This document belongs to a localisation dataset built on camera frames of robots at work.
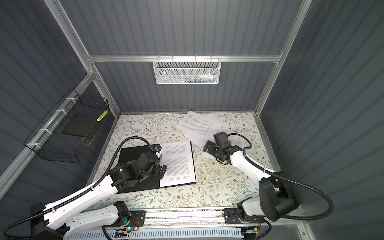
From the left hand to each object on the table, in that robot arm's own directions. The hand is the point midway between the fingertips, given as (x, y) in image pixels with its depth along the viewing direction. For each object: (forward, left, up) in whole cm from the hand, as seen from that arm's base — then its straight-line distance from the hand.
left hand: (159, 163), depth 76 cm
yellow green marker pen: (+24, +32, +12) cm, 42 cm away
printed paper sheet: (+12, -8, -16) cm, 22 cm away
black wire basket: (+10, +45, +13) cm, 48 cm away
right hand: (+9, -28, -6) cm, 30 cm away
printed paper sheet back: (+35, -23, -16) cm, 44 cm away
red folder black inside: (+18, +27, -20) cm, 38 cm away
